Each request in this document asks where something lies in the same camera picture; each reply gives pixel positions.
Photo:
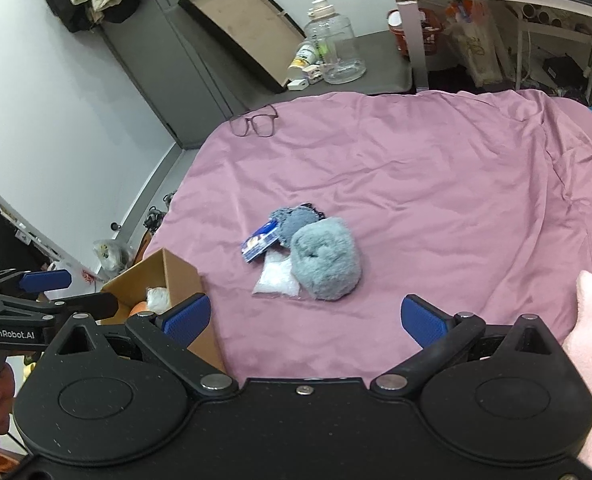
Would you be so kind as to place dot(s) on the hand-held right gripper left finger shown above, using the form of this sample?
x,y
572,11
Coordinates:
x,y
188,317

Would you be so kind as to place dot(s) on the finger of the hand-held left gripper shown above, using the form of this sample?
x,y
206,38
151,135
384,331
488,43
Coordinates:
x,y
86,306
46,280

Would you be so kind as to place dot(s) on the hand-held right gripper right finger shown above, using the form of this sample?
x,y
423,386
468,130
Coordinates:
x,y
421,322

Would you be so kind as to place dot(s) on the brown cardboard box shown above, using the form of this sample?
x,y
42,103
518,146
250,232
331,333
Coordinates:
x,y
176,275

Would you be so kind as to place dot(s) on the white cotton pad packet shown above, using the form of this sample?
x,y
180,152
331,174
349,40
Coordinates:
x,y
278,277

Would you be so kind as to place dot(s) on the blue tissue packet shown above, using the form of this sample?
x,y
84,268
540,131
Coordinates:
x,y
258,242

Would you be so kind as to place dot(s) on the white plush toy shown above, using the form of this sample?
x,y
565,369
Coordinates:
x,y
158,297

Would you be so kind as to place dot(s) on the orange plush toy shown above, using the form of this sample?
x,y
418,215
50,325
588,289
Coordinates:
x,y
138,308

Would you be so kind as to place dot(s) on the grey plastic bag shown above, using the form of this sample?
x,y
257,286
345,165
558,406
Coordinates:
x,y
110,257

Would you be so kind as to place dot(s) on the orange floor mat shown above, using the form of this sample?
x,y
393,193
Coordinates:
x,y
140,252

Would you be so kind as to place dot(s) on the grey sneaker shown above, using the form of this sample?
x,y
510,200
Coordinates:
x,y
156,215

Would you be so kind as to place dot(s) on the pink bed sheet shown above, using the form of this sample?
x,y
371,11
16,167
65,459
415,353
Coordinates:
x,y
426,185

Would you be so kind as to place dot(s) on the dark-framed eyeglasses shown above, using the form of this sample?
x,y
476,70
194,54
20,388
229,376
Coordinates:
x,y
241,127

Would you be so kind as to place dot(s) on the grey door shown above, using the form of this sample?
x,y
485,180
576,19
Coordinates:
x,y
176,85

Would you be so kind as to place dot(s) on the white charger plug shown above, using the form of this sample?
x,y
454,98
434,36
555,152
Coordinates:
x,y
314,72
297,84

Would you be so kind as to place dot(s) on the beige shopping bag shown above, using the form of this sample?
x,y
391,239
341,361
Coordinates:
x,y
476,45

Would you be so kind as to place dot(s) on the yellow-lidded white jar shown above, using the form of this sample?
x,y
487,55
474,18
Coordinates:
x,y
302,56

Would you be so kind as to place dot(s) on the black box under desk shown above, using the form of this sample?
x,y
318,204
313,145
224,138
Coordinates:
x,y
562,71

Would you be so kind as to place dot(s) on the clear plastic water jug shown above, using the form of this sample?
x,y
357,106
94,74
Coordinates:
x,y
333,45

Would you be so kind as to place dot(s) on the red plastic basket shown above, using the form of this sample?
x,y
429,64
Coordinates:
x,y
426,30

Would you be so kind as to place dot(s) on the white-legged desk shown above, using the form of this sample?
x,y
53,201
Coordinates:
x,y
411,30

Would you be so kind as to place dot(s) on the black shallow box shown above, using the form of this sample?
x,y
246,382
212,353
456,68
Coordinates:
x,y
241,25

